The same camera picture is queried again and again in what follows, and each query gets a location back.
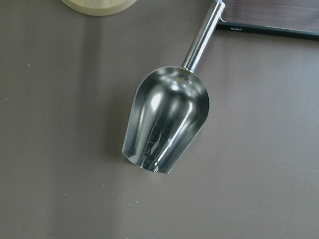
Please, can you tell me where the wooden cup tree stand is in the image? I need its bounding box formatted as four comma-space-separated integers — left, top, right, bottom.
62, 0, 136, 16

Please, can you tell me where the steel ice scoop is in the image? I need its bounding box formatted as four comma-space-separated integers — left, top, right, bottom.
122, 0, 225, 174

